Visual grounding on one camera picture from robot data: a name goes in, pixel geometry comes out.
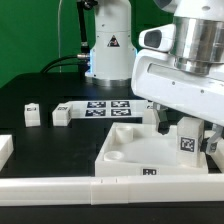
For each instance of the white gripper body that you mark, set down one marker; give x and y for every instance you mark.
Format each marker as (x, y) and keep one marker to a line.
(155, 78)

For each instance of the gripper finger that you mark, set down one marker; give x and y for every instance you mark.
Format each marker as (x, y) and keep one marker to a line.
(163, 120)
(213, 136)

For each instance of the white square tabletop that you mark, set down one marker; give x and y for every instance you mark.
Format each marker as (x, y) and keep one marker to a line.
(139, 149)

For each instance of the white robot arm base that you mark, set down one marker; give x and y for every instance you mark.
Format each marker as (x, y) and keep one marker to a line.
(113, 54)

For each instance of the white left obstacle block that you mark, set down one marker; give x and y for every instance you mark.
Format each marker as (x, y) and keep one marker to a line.
(6, 149)

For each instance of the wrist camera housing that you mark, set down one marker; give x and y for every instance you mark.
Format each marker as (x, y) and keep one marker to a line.
(160, 38)

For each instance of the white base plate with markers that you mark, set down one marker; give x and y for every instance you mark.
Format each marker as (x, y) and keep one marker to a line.
(108, 108)

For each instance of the white front fence rail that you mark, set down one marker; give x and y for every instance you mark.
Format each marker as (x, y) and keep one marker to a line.
(111, 190)

